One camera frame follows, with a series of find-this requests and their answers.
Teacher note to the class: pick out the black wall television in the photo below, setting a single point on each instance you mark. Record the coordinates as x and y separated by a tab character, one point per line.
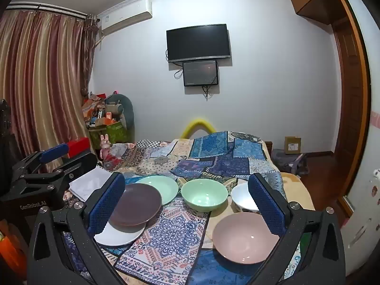
198	43

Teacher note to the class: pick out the green plate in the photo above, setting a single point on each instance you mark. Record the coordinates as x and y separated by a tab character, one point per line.
163	185

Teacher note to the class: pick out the white air conditioner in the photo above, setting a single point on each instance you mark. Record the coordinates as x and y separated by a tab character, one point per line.
124	14

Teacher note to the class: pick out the blue patchwork blanket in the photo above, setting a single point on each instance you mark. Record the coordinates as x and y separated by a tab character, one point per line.
178	237

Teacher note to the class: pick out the yellow foam tube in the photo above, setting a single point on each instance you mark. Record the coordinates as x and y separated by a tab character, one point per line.
196	121

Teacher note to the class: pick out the pink bunny toy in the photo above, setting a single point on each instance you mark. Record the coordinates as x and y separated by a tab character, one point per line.
104	148

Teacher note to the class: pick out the white curtain rail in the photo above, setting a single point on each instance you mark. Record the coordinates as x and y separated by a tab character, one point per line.
44	9

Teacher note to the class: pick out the white bowl with dark spots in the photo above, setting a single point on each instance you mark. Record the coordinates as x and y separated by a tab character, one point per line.
242	197

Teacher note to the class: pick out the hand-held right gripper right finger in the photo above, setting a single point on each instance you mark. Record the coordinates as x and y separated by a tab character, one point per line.
267	207

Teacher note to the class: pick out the white cloth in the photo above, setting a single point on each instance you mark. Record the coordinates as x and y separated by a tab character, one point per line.
86	184

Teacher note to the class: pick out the green cardboard box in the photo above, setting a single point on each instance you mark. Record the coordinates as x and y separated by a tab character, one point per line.
116	132

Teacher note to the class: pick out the small black monitor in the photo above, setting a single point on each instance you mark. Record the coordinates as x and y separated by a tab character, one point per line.
200	73

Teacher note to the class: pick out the pile of boxes and toys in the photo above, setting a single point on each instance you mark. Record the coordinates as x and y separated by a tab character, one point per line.
95	109

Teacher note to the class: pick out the white suitcase with stickers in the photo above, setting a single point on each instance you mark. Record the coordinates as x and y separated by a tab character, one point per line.
362	213

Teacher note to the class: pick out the grey bag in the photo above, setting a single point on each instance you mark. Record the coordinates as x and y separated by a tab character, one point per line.
288	161

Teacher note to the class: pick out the orange clothing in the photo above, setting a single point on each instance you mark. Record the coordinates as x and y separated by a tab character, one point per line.
12	249

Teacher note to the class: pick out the pink bowl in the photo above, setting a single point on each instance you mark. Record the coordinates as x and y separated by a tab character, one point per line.
243	237

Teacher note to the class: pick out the green bowl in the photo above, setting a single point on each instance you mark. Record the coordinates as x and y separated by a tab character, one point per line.
204	196

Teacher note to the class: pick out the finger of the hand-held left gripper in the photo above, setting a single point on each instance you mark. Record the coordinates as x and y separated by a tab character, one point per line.
80	166
55	153

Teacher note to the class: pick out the red box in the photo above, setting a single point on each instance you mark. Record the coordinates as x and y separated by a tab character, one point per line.
81	147

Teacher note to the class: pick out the grey plush toy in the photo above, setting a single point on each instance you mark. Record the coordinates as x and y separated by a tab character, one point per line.
127	109

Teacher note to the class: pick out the white plate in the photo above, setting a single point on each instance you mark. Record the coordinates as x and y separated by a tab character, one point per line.
118	237

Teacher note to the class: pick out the striped curtain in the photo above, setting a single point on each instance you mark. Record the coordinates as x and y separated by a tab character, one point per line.
44	80

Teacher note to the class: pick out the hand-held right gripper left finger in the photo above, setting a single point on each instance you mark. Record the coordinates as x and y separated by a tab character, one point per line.
107	204

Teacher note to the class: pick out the brown plate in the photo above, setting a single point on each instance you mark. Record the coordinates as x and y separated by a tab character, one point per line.
136	204

